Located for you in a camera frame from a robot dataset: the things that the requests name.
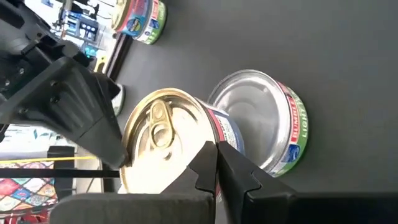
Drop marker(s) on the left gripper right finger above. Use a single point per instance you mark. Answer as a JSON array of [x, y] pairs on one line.
[[264, 205]]

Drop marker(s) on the rack with blue lights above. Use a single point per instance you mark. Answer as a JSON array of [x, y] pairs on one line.
[[84, 28]]

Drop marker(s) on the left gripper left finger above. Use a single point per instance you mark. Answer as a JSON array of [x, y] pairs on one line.
[[186, 205]]

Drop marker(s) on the colourful patchwork quilt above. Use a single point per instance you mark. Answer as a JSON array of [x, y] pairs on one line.
[[25, 193]]

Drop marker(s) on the black table mat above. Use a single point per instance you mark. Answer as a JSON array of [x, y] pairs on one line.
[[342, 93]]

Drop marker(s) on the black frame post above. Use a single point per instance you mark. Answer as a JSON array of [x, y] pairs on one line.
[[62, 173]]

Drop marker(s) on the salmon can blue label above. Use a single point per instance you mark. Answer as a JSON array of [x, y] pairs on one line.
[[136, 15], [174, 130]]

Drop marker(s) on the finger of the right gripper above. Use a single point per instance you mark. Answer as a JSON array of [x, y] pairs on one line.
[[77, 109], [107, 87]]

